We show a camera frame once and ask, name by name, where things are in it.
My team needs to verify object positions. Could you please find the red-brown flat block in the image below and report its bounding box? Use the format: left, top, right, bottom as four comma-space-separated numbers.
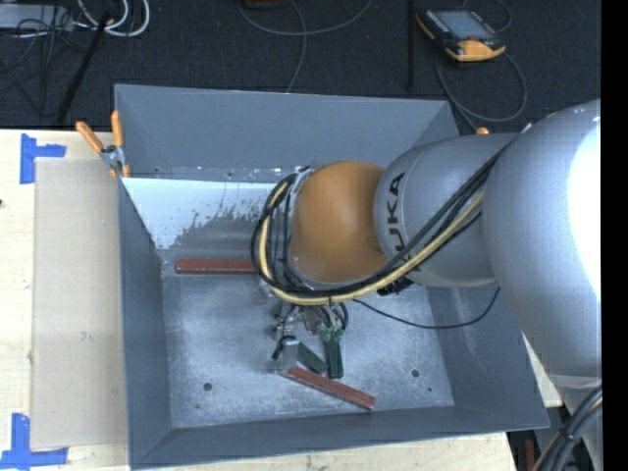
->
174, 258, 259, 276
285, 366, 377, 411

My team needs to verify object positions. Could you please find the pale flat board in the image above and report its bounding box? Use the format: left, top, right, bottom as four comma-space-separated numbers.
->
29, 157, 130, 451

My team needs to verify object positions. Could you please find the dark green flat block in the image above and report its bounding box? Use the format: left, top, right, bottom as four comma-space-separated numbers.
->
297, 342, 329, 376
324, 335, 345, 380

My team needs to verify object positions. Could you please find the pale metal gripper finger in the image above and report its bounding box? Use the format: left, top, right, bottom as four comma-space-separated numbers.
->
274, 337, 301, 375

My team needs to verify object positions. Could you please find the grey metal bin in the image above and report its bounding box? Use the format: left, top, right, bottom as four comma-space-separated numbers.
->
113, 83, 551, 468

